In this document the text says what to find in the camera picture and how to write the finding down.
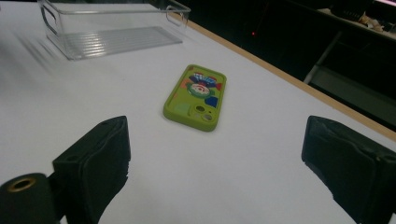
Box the clear plastic storage box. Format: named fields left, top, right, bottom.
left=36, top=0, right=191, bottom=62

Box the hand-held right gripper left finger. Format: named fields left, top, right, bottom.
left=51, top=115, right=132, bottom=224

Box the green phone case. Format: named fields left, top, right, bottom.
left=163, top=63, right=228, bottom=133

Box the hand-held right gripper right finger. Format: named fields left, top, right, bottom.
left=301, top=115, right=396, bottom=224

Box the dark shelf unit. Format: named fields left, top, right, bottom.
left=303, top=0, right=396, bottom=132

